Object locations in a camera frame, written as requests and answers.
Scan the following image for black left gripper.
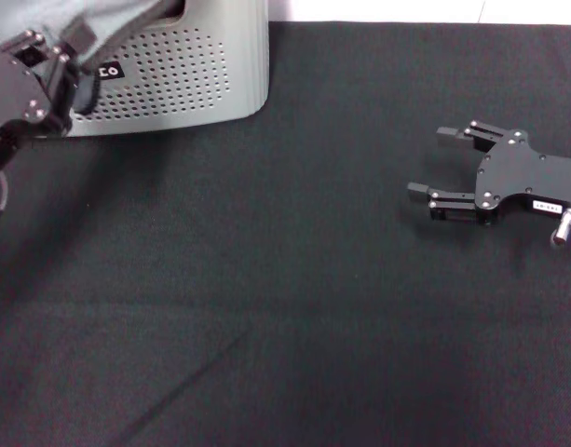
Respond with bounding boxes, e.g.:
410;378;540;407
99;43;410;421
0;22;98;183

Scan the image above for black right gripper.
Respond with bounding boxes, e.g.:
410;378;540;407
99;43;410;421
407;119;571;227

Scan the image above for grey yellow towel black hem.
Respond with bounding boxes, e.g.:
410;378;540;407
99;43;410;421
0;0;184;115

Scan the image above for grey perforated storage basket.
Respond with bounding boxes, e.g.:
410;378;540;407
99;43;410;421
63;0;271;139

